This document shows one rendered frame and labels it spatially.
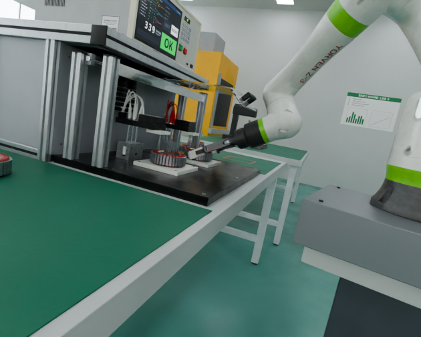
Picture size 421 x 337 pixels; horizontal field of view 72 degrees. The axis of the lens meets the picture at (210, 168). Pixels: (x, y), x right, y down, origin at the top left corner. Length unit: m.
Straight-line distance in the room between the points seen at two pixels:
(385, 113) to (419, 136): 5.59
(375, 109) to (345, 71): 0.91
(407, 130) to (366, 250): 0.25
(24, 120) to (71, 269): 0.67
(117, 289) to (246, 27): 6.50
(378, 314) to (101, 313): 0.53
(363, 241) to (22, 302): 0.48
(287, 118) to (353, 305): 0.58
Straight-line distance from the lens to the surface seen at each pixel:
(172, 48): 1.12
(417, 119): 0.67
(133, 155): 0.96
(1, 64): 1.07
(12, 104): 1.03
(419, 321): 0.70
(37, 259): 0.40
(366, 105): 6.20
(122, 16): 0.96
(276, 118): 1.01
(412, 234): 0.55
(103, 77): 0.79
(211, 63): 4.69
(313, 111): 6.14
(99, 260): 0.40
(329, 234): 0.56
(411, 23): 0.99
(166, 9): 1.08
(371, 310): 0.70
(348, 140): 6.14
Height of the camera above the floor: 0.94
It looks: 10 degrees down
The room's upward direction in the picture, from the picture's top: 10 degrees clockwise
